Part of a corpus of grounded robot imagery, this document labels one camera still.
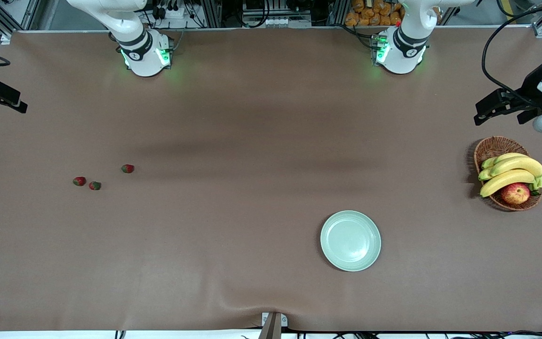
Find pale green round plate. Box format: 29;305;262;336
320;210;382;272

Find brown wicker basket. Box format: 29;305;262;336
473;136;542;211

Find yellow banana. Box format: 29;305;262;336
480;169;538;198
487;156;542;179
481;153;528;170

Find red yellow apple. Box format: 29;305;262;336
501;183;531;205

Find pile of orange buns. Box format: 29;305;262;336
345;0;406;27

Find white power strip black plugs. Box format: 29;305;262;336
151;0;187;19

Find table cover cloth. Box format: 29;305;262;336
0;26;542;332

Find black electronics box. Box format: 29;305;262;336
243;0;300;19

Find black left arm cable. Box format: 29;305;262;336
481;1;542;98

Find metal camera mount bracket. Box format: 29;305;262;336
260;312;288;339

